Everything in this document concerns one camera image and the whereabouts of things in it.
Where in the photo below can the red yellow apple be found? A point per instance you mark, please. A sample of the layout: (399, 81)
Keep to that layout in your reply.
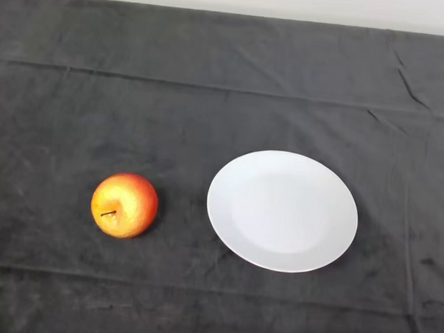
(132, 203)

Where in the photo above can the white round plate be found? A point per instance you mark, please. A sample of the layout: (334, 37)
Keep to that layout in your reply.
(282, 213)

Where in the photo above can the black cloth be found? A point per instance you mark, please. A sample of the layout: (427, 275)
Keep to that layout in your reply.
(210, 99)

